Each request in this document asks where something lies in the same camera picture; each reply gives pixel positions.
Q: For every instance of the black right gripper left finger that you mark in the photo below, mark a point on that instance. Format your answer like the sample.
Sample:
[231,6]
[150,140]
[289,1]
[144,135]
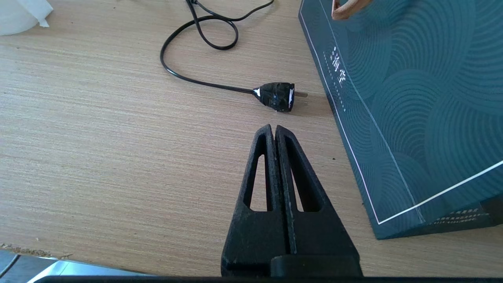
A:
[251,236]

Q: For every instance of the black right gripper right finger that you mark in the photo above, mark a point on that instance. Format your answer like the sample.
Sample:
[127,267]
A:
[322,232]

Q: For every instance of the dark blue paper gift bag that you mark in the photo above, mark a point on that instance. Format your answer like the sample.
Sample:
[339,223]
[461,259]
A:
[412,118]

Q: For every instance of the grey robot torso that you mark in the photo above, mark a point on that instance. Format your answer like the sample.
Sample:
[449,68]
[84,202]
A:
[23,267]

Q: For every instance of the white toilet paper roll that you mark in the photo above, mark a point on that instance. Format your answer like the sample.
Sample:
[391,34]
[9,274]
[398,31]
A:
[15,15]

